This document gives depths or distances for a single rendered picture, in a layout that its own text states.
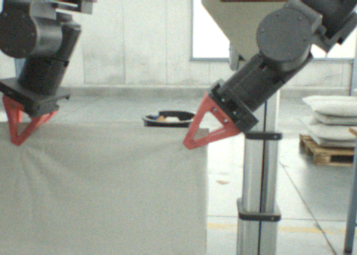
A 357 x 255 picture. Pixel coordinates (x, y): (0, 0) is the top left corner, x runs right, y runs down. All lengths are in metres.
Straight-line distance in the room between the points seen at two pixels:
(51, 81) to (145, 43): 8.10
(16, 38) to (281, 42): 0.30
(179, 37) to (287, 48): 8.14
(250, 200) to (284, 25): 0.80
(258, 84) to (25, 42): 0.28
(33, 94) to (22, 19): 0.12
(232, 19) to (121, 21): 7.86
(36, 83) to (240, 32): 0.57
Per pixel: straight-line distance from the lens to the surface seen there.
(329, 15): 0.49
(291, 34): 0.41
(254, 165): 1.11
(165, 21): 8.58
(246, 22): 0.94
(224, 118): 0.48
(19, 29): 0.46
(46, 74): 0.53
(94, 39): 8.91
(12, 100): 0.56
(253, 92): 0.47
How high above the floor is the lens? 1.20
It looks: 13 degrees down
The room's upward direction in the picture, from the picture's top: straight up
